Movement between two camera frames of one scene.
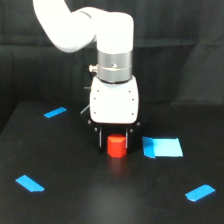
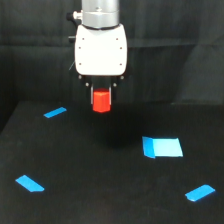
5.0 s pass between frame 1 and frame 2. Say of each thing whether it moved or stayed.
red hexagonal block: moved
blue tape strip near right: stayed
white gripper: moved
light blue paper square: stayed
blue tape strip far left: stayed
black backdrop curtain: stayed
